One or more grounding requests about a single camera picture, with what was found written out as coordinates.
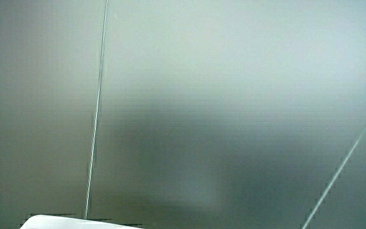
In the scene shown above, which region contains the white cleaning spray bottle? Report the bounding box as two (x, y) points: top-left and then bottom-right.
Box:
(19, 214), (146, 229)

